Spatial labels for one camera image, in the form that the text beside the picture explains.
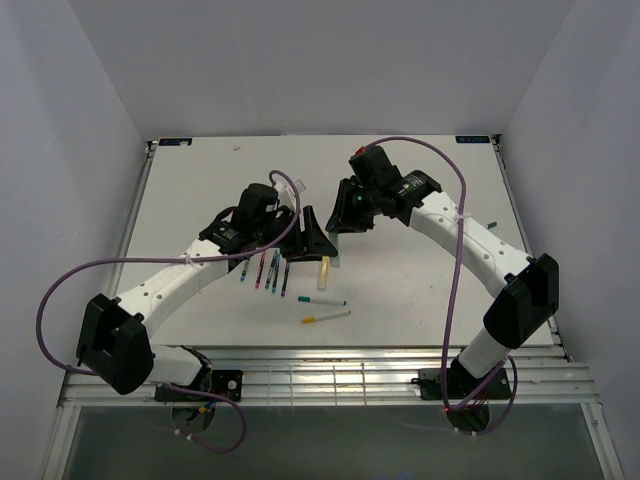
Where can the right blue corner label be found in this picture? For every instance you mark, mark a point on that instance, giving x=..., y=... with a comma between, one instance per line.
x=472, y=139

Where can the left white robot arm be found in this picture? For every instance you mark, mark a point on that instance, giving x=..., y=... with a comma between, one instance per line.
x=115, y=339

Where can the blue corner label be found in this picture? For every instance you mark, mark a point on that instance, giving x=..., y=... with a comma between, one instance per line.
x=472, y=139
x=175, y=142

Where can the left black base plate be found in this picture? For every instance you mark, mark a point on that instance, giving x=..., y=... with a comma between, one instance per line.
x=226, y=383

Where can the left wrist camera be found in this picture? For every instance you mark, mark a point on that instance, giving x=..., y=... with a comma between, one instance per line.
x=262, y=205

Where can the dark blue pen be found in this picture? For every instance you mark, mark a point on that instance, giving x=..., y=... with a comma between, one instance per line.
x=275, y=274

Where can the yellow highlighter body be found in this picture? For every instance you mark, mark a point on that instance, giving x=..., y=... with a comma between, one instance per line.
x=323, y=273

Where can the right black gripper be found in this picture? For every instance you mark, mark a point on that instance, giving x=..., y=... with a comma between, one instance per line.
x=339, y=221

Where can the green capped white marker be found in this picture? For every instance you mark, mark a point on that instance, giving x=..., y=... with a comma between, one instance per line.
x=321, y=301

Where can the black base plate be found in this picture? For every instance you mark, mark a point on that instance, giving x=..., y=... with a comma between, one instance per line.
x=428, y=381
x=226, y=383

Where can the green pen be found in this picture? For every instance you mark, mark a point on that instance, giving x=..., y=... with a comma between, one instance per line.
x=270, y=272

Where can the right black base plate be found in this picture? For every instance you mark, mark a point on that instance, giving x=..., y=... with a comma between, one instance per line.
x=428, y=381

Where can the aluminium frame rail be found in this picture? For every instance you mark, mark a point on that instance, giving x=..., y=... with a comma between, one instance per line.
x=337, y=377

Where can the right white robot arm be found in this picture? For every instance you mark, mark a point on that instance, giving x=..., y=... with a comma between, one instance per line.
x=524, y=289

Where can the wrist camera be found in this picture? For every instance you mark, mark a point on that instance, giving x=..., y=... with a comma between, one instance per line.
x=372, y=168
x=262, y=205

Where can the yellow capped white marker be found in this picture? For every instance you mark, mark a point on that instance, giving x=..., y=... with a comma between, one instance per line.
x=326, y=317

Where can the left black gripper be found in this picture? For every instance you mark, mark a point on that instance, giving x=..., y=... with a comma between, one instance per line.
x=310, y=244

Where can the light green highlighter body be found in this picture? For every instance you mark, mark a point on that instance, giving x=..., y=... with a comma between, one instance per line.
x=334, y=239

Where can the left blue corner label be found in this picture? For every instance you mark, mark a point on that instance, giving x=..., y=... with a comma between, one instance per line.
x=175, y=142

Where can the purple pen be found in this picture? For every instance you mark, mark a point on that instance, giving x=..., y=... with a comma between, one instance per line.
x=285, y=279

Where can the red pen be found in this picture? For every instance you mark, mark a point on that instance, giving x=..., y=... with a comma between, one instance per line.
x=260, y=270

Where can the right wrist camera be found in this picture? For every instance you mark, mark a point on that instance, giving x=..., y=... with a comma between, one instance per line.
x=372, y=168

